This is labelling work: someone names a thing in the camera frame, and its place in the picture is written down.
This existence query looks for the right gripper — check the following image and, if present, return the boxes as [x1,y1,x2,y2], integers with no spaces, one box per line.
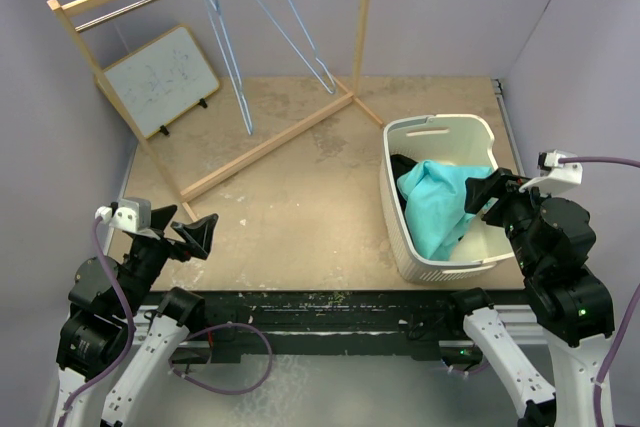
[464,164,559,274]

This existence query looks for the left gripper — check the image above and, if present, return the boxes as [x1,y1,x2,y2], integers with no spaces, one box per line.
[120,203,216,314]

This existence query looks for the teal t shirt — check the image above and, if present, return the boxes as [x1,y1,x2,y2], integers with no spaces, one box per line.
[396,159,496,262]

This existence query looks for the black t shirt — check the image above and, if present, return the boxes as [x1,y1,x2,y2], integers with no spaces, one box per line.
[389,152,471,248]

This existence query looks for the blue hanger of teal shirt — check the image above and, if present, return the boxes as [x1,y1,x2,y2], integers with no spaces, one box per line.
[204,0,254,135]

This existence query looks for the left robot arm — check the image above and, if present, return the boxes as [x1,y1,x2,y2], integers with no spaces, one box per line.
[53,198,219,426]

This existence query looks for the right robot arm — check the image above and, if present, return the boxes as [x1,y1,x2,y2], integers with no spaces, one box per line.
[444,168,615,426]

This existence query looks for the white laundry basket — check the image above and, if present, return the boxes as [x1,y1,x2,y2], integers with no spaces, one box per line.
[379,114,514,284]

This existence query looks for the small whiteboard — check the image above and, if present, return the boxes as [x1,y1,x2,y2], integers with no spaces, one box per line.
[104,25,220,138]

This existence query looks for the wooden clothes rack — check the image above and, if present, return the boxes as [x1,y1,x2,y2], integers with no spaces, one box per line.
[47,0,384,219]

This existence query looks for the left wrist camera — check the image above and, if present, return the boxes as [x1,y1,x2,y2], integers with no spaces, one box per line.
[95,197,151,235]

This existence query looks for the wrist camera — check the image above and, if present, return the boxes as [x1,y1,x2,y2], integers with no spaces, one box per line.
[519,150,583,196]
[95,197,151,235]

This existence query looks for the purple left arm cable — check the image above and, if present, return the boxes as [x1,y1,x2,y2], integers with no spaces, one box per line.
[54,214,139,426]

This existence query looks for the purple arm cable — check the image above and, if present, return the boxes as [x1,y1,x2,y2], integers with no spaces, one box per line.
[557,155,640,427]
[54,214,139,426]

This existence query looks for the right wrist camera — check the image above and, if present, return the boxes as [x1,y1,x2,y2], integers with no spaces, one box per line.
[519,150,583,196]

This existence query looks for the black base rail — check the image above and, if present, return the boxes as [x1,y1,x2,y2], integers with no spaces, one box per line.
[171,290,485,371]

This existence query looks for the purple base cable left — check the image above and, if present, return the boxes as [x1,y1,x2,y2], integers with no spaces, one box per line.
[167,321,275,396]

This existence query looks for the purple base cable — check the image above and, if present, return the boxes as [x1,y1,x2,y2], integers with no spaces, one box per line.
[444,359,491,377]
[167,321,275,396]

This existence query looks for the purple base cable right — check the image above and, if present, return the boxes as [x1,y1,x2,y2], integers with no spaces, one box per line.
[444,359,491,377]

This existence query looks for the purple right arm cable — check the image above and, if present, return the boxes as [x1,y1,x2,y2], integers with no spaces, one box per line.
[557,155,640,427]

